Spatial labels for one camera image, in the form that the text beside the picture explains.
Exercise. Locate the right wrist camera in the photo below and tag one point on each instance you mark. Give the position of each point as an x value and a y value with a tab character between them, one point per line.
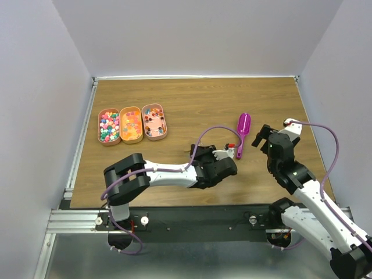
292	129

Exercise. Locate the pink tray of wrapped candies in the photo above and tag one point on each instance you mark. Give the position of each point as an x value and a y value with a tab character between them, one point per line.
108	132

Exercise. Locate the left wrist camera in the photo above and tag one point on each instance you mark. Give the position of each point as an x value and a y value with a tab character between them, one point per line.
227	152

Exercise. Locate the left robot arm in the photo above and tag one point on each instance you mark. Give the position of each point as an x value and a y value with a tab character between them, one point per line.
129	177

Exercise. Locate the magenta plastic scoop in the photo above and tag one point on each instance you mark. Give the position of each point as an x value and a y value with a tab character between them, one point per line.
243	129

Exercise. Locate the aluminium frame rail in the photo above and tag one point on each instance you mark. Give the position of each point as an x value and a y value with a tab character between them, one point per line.
100	221

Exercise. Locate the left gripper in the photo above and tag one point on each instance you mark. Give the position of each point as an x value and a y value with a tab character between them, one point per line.
203	151

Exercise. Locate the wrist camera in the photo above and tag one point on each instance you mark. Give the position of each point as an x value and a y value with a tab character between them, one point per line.
227	152
292	129

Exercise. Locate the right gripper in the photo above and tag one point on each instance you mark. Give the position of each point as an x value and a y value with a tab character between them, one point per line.
264	132

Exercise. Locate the pink tray of lollipops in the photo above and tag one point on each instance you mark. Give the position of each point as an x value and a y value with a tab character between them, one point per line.
154	122

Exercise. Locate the orange tray of star candies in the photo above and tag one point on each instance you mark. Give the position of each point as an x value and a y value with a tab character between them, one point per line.
131	130

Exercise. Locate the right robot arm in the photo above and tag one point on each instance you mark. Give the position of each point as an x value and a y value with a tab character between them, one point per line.
314	197

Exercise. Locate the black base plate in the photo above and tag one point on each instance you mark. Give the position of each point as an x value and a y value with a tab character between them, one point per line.
209	224

